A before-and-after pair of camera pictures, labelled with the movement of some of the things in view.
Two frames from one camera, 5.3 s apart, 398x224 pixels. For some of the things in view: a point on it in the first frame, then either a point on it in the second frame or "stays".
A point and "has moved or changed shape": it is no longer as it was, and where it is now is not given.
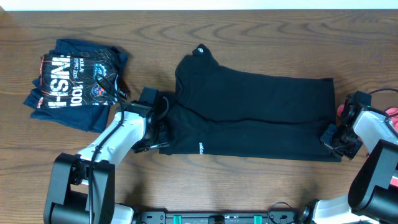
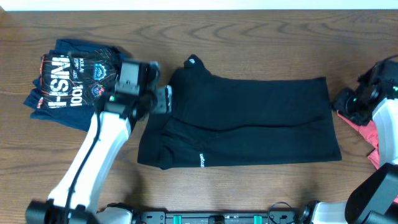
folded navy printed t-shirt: x=78 y=84 stays
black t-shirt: x=214 y=110 has moved or changed shape
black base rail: x=218 y=217 stays
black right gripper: x=348 y=154 to x=339 y=102
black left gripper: x=163 y=139 to x=164 y=99
